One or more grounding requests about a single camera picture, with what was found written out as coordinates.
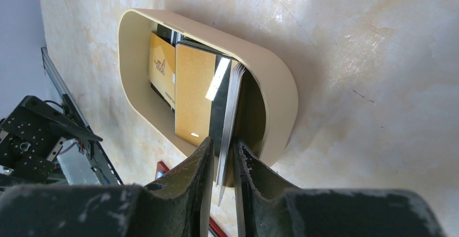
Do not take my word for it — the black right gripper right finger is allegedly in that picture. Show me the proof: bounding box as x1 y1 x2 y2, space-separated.
232 140 445 236

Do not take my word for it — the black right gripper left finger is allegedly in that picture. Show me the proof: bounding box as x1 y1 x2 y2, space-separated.
1 137 214 236

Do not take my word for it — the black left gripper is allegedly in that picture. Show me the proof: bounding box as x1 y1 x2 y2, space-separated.
1 95 102 183

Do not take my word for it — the red card holder wallet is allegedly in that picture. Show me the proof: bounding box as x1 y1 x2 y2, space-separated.
155 161 228 237

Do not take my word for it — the beige oval card tray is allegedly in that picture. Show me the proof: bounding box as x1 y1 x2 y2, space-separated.
118 9 298 184

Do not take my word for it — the aluminium frame rail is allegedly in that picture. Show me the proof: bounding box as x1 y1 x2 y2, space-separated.
41 47 123 185

